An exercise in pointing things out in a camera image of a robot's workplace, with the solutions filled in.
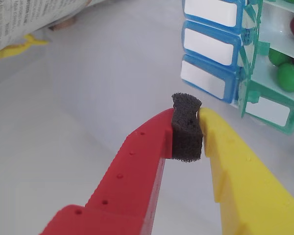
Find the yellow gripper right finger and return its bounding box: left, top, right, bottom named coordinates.
left=198, top=107, right=294, bottom=235

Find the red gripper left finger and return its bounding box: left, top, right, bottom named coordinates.
left=39, top=92, right=203, bottom=235

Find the green candy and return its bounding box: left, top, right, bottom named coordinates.
left=277, top=63, right=294, bottom=93

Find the weekly pill organizer box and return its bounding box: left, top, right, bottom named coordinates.
left=180, top=0, right=294, bottom=135

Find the printed paper sheet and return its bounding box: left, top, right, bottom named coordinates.
left=0, top=0, right=108, bottom=53

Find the yellow strap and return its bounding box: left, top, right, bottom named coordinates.
left=0, top=33, right=49, bottom=66

